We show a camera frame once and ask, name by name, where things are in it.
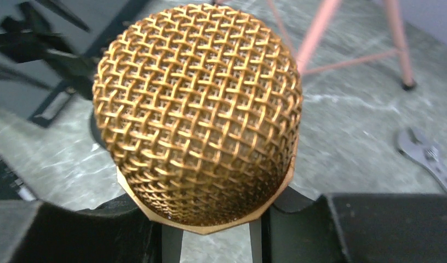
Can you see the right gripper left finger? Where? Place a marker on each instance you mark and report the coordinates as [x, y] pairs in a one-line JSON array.
[[116, 231]]

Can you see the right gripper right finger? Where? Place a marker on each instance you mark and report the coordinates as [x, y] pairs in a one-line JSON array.
[[355, 227]]

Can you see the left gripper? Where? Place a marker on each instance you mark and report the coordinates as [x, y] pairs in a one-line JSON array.
[[33, 39]]

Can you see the gold microphone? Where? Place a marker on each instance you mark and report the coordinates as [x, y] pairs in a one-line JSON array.
[[199, 107]]

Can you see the pink tripod music stand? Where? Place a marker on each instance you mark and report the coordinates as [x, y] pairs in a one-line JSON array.
[[318, 28]]

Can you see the dark grey rack box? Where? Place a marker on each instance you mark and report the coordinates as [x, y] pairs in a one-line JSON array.
[[106, 20]]

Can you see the red handled adjustable wrench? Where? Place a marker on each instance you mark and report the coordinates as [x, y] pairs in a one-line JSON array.
[[412, 144]]

